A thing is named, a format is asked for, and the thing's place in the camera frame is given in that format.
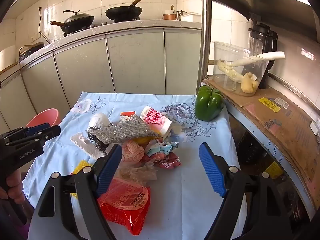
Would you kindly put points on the copper pot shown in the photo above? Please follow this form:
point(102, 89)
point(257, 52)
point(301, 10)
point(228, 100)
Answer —
point(170, 17)

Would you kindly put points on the white plastic comb strip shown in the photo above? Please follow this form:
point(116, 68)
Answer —
point(82, 142)

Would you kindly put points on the pale yellow potato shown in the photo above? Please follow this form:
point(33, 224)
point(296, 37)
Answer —
point(248, 83)

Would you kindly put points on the black blender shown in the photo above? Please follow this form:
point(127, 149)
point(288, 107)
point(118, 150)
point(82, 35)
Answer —
point(265, 37)

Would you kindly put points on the person's left hand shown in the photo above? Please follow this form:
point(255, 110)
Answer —
point(15, 187)

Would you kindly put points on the orange printed plastic bag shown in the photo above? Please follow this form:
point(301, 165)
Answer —
point(132, 152)

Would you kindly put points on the light blue floral tablecloth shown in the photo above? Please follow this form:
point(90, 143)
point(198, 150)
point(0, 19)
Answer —
point(190, 200)

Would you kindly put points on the red wrapper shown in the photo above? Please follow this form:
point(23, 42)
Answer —
point(167, 161)

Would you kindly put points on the black wok with lid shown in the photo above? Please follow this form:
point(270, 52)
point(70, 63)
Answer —
point(77, 20)

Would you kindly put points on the crumpled colourful paper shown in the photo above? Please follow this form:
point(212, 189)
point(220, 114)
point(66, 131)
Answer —
point(160, 148)

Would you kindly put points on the pale corn cob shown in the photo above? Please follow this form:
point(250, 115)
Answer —
point(228, 71)

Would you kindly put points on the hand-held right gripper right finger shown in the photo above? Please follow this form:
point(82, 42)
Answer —
point(212, 175)

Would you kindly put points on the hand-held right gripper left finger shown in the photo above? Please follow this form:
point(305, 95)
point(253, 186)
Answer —
point(110, 172)

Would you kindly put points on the yellow plastic wrapper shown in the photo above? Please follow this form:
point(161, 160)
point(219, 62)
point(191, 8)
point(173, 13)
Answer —
point(80, 166)

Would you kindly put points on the silver scouring cloth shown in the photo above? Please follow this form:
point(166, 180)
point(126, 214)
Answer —
point(127, 131)

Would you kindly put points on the black induction cooker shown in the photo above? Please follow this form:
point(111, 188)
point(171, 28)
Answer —
point(31, 50)

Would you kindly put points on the clear plastic container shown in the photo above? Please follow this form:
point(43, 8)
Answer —
point(225, 52)

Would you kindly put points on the gas stove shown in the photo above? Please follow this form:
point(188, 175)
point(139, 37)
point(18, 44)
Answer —
point(75, 31)

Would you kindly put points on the red plastic packet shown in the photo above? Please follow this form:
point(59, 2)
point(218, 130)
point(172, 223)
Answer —
point(127, 205)

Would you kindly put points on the brown cardboard sheet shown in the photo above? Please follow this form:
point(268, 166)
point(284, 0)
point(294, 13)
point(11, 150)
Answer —
point(287, 130)

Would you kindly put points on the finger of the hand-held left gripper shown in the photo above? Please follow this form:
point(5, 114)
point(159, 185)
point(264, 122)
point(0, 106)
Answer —
point(50, 131)
point(37, 129)

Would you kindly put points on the steel wool scrubber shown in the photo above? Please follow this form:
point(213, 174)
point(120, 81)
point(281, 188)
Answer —
point(93, 138)

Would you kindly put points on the black ribbed container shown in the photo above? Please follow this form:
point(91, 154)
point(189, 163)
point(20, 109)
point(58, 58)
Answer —
point(250, 150)

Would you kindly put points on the red white patterned packet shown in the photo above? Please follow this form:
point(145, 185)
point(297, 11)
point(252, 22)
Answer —
point(155, 118)

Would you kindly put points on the metal shelf rack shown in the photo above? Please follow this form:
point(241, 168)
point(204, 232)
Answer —
point(205, 30)

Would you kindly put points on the pink plastic bucket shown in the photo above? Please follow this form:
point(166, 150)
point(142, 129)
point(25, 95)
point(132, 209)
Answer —
point(45, 116)

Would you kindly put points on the white plastic box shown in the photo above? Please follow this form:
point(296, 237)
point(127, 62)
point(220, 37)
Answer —
point(191, 17)

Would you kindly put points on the red cardboard box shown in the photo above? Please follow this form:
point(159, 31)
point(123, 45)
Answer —
point(126, 115)

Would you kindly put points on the white power adapter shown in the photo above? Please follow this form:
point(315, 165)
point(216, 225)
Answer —
point(315, 127)

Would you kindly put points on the steel cup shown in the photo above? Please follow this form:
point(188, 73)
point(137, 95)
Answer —
point(180, 15)

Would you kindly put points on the grey kitchen cabinets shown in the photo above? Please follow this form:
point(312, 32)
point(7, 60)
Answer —
point(135, 62)

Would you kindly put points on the green bell pepper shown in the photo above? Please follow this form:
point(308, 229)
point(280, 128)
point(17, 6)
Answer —
point(208, 103)

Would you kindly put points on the white leek stalk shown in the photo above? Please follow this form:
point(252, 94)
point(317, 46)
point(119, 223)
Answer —
point(270, 55)

